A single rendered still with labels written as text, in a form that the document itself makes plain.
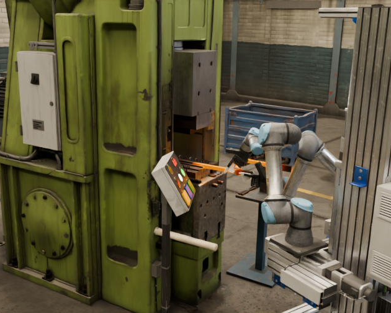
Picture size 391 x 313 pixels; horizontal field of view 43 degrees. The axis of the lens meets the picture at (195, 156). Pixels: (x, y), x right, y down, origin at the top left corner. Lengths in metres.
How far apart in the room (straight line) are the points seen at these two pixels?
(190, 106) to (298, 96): 8.64
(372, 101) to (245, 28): 10.03
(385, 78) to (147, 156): 1.46
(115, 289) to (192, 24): 1.88
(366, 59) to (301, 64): 9.09
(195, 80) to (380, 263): 1.52
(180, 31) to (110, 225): 1.39
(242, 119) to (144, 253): 4.34
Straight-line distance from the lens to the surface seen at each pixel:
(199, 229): 3.34
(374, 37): 2.45
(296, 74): 11.64
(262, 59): 12.09
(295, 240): 2.68
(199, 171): 3.30
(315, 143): 2.93
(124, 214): 3.38
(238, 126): 7.39
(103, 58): 3.20
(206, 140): 3.62
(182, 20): 3.24
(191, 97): 3.11
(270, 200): 2.60
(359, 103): 2.51
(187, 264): 3.51
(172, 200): 2.67
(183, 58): 3.12
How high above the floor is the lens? 1.95
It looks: 15 degrees down
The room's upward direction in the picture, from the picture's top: 1 degrees clockwise
